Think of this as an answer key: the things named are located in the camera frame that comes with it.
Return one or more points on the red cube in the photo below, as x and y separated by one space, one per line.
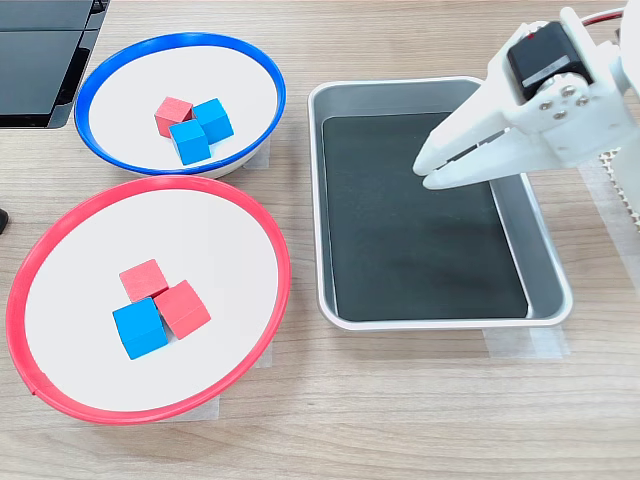
172 112
182 307
142 280

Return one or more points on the blue cube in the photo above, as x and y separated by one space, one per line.
190 142
215 120
140 327

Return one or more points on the steel tray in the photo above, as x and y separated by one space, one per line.
400 97

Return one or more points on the black mat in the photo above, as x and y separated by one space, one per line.
400 250

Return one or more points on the clear tape piece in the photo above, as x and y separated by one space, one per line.
262 155
265 357
212 407
525 345

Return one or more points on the red-rimmed white plate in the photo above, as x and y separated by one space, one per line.
200 225

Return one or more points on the blue-rimmed white plate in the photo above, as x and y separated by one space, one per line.
125 75

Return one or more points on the black electronic device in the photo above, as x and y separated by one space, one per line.
30 75

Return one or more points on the small black object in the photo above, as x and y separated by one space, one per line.
3 222

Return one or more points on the pale perforated base plate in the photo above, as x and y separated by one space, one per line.
609 164

